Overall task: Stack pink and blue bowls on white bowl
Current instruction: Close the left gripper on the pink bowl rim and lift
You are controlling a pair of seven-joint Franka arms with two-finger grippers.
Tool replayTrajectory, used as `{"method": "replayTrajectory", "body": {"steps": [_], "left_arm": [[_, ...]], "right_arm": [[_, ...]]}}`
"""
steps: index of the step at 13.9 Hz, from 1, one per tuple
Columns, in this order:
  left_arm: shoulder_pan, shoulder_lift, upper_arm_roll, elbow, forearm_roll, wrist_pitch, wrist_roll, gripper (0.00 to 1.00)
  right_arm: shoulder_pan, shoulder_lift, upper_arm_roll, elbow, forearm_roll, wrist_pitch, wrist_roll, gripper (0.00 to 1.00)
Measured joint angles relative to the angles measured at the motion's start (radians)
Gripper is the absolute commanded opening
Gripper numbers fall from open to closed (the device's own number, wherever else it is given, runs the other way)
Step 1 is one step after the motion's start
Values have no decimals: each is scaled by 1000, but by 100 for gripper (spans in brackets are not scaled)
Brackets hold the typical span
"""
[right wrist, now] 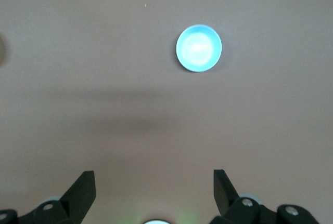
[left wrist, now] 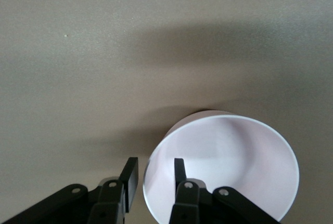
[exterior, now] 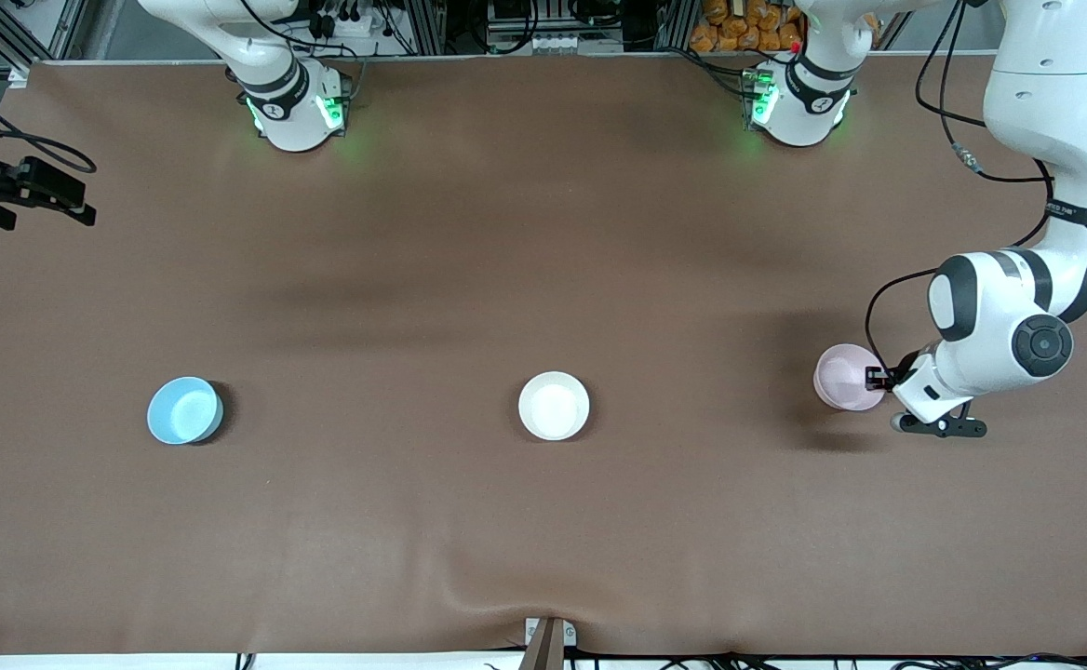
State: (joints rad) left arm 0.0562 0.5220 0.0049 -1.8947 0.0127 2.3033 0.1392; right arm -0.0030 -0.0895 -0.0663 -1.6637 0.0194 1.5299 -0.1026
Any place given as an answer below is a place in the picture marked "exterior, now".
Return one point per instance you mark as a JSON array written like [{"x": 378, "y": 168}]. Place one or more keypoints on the blue bowl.
[{"x": 185, "y": 414}]

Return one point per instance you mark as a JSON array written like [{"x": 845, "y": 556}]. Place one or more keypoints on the aluminium frame post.
[
  {"x": 676, "y": 23},
  {"x": 424, "y": 23}
]

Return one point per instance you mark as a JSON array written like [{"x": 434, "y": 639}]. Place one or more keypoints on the white power strip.
[
  {"x": 557, "y": 43},
  {"x": 348, "y": 23}
]

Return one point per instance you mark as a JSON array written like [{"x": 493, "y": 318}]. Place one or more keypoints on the white bowl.
[{"x": 554, "y": 407}]

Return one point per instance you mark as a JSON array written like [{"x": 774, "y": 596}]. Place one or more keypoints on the pink bowl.
[{"x": 841, "y": 377}]

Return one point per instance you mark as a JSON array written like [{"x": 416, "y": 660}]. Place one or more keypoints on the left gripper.
[{"x": 889, "y": 377}]

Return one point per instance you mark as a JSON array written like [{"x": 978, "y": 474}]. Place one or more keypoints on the left gripper black camera mount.
[{"x": 948, "y": 427}]

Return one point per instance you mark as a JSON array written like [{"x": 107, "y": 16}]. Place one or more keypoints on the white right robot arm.
[{"x": 292, "y": 112}]

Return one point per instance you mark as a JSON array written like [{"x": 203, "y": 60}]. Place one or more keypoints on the aluminium frame corner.
[{"x": 4, "y": 42}]

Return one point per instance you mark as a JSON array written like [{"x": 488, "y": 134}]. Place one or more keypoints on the pile of orange objects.
[{"x": 739, "y": 28}]

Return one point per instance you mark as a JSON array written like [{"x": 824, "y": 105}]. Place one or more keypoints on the metal camera bracket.
[{"x": 548, "y": 642}]

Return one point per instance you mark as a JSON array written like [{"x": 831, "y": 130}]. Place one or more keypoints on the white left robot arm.
[{"x": 1046, "y": 93}]

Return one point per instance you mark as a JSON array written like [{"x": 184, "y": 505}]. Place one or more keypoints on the brown table mat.
[{"x": 543, "y": 233}]

